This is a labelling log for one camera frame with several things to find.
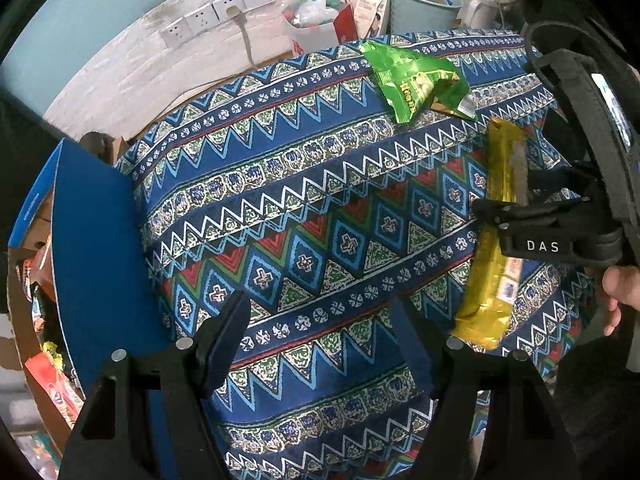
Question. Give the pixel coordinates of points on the small brown cardboard box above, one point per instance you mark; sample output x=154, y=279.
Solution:
x=120, y=149

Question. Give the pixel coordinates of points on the white carton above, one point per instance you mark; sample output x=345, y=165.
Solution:
x=372, y=5

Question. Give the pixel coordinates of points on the person's right hand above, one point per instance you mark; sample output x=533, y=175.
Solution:
x=622, y=287

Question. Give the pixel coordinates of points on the light blue bin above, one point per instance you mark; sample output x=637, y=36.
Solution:
x=415, y=17

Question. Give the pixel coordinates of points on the black yellow snack packet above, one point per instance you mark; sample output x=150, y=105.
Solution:
x=52, y=355

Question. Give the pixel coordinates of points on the blue cardboard box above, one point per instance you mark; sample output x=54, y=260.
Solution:
x=100, y=260

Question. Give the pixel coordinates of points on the green snack bag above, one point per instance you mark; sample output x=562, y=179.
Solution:
x=410, y=85

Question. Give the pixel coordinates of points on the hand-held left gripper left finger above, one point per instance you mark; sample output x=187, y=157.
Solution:
x=225, y=355

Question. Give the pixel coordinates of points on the clear plastic trash bag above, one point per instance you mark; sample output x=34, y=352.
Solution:
x=312, y=7

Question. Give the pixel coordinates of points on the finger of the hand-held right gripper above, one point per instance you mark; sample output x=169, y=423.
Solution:
x=500, y=208
x=555, y=180

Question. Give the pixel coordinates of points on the white kettle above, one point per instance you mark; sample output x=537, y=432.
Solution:
x=480, y=10

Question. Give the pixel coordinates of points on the large orange chip bag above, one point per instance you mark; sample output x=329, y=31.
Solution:
x=40, y=270

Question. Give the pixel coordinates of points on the red snack packet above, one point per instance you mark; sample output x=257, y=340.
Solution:
x=55, y=390

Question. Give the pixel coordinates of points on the blue patterned cloth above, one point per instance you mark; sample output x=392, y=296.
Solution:
x=300, y=185

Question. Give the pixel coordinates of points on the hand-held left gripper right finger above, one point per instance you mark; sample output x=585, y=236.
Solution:
x=415, y=355

